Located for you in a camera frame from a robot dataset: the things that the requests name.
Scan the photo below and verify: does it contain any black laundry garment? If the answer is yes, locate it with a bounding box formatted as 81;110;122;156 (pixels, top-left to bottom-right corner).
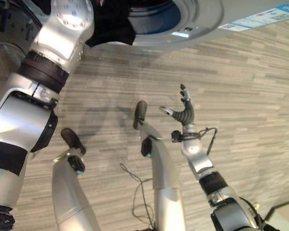
85;0;136;48

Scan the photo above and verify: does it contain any left dark robot foot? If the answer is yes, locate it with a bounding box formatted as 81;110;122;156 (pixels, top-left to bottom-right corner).
60;128;87;155

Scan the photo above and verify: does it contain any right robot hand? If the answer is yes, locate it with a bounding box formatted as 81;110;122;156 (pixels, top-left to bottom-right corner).
158;83;196;126

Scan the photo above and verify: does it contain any silver robot leg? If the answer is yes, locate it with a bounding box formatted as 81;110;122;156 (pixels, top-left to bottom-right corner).
137;120;186;231
52;147;102;231

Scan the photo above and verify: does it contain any dark robot foot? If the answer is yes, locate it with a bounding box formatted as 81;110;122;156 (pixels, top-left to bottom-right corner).
60;128;87;155
132;100;148;130

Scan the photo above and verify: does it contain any right silver robot leg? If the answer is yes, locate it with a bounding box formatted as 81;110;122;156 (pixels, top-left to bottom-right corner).
137;120;186;231

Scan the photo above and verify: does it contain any right dark robot foot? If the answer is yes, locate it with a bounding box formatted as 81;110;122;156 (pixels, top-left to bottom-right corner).
132;100;148;130

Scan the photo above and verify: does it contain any thin black floor cable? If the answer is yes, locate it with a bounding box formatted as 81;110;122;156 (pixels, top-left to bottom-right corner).
119;163;158;230

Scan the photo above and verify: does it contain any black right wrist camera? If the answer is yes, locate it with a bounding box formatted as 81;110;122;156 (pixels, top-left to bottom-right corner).
171;130;184;143

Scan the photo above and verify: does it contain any dark slotted laundry basket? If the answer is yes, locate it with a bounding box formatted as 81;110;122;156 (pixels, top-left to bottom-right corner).
0;0;44;48

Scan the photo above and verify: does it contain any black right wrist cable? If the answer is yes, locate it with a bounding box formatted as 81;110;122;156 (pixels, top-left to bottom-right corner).
197;127;219;156

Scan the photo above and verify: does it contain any silver front-load washing machine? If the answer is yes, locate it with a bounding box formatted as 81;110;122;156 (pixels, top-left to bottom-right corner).
126;0;289;53

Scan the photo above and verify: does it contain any left silver robot leg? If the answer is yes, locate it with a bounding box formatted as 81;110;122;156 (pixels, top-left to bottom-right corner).
52;147;102;231

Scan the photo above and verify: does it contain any white blue energy label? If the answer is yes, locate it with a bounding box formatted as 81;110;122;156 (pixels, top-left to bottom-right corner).
217;4;289;32

